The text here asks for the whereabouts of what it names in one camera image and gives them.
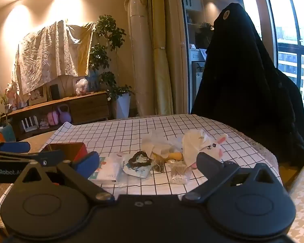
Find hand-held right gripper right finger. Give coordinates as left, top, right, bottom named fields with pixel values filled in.
left=182, top=152, right=283, bottom=204

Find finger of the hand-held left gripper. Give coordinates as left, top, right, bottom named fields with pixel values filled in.
left=0, top=149, right=64, bottom=166
left=0, top=141, right=31, bottom=155

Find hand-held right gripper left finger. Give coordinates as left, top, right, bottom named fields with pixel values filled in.
left=14, top=151, right=115, bottom=204

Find red tin box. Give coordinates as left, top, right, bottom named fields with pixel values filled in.
left=42, top=142, right=88, bottom=163

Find white mesh pouch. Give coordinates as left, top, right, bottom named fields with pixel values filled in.
left=182, top=129, right=211, bottom=168

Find yellow soft toy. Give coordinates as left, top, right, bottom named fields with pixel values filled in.
left=152, top=152, right=184, bottom=161

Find cartoon print face mask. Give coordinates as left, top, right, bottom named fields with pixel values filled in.
left=120, top=153, right=153, bottom=180

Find white tissue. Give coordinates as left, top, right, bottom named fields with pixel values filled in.
left=141, top=131, right=183, bottom=158

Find teal container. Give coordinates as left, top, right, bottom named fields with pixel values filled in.
left=0, top=124, right=16, bottom=142

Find small white carton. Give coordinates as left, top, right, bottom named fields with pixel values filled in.
left=89, top=156, right=122, bottom=185

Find white router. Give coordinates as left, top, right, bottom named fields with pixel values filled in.
left=20, top=116, right=40, bottom=133

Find bag of cotton swabs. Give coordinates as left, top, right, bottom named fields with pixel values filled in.
left=167, top=161, right=193, bottom=185

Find pink case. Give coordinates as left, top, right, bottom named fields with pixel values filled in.
left=47, top=110, right=60, bottom=126

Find purple kettlebell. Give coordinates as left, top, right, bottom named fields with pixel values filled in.
left=56, top=104, right=72, bottom=124

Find black checked white tablecloth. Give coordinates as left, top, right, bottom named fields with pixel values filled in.
left=0, top=114, right=284, bottom=208

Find brown twine bundle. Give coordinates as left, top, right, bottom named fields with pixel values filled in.
left=151, top=159, right=166, bottom=173

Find pink plush doll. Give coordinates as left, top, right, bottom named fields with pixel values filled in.
left=5, top=81, right=19, bottom=110

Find wooden sideboard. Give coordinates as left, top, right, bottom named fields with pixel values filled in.
left=0, top=91, right=111, bottom=140

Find black speaker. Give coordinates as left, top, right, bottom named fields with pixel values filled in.
left=49, top=83, right=61, bottom=101

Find white planter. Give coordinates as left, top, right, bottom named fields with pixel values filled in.
left=115, top=93, right=131, bottom=119

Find cream shell-shaped decoration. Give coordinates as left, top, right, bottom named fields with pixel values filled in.
left=57, top=75, right=79, bottom=98

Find plastic bag with pink items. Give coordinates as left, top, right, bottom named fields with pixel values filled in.
left=75, top=78, right=89, bottom=96

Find white washing machine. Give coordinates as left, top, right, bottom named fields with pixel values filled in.
left=191, top=48, right=209, bottom=115

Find blue printed box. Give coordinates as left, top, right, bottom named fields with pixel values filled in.
left=90, top=69, right=100, bottom=92

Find cream draped cloth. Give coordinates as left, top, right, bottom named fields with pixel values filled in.
left=11, top=19, right=96, bottom=100

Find houndstooth sofa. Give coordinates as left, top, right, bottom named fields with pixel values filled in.
left=286, top=162, right=304, bottom=243

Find yellow curtain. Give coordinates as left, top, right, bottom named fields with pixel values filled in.
left=142, top=0, right=188, bottom=116

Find covered standing air conditioner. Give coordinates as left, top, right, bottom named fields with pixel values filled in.
left=124, top=0, right=156, bottom=117

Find dark potted plant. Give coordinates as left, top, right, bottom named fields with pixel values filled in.
left=199, top=22, right=215, bottom=49

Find green potted tree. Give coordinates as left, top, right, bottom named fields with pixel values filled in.
left=89, top=15, right=134, bottom=102

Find large window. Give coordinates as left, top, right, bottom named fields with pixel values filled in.
left=241, top=0, right=304, bottom=122

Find dark braided hair tie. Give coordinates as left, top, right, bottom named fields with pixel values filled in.
left=128, top=151, right=151, bottom=169

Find picture frame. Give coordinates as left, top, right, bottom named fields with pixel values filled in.
left=28, top=85, right=47, bottom=106

